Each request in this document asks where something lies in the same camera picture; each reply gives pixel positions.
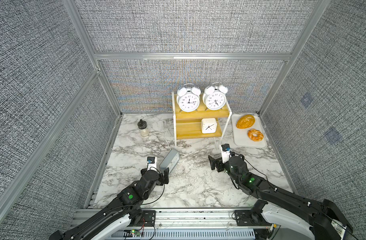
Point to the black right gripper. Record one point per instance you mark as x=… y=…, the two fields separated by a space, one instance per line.
x=213 y=161

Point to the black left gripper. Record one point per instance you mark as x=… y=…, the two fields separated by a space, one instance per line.
x=161 y=181

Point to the grey rectangular digital clock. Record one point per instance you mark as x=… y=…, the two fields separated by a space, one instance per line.
x=170 y=161

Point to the white cube digital clock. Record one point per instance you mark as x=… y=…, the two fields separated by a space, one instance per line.
x=208 y=125

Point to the white twin-bell alarm clock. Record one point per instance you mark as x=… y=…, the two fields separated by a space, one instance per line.
x=214 y=96

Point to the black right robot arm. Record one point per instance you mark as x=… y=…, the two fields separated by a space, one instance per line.
x=263 y=190

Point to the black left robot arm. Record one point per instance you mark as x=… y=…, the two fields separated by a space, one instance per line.
x=117 y=207

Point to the yellow wooden two-tier shelf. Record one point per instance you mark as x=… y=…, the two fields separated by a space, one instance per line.
x=188 y=125

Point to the glass jar black lid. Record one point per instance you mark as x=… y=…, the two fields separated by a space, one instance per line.
x=143 y=127

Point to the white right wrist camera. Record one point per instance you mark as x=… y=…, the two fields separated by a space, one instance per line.
x=225 y=152

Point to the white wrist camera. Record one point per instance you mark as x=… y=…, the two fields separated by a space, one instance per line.
x=152 y=164
x=225 y=152

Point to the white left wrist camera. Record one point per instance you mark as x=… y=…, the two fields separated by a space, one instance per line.
x=152 y=164

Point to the glazed ring pastry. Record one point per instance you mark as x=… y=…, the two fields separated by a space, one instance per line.
x=255 y=135

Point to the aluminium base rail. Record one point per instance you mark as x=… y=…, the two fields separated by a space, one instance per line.
x=195 y=219

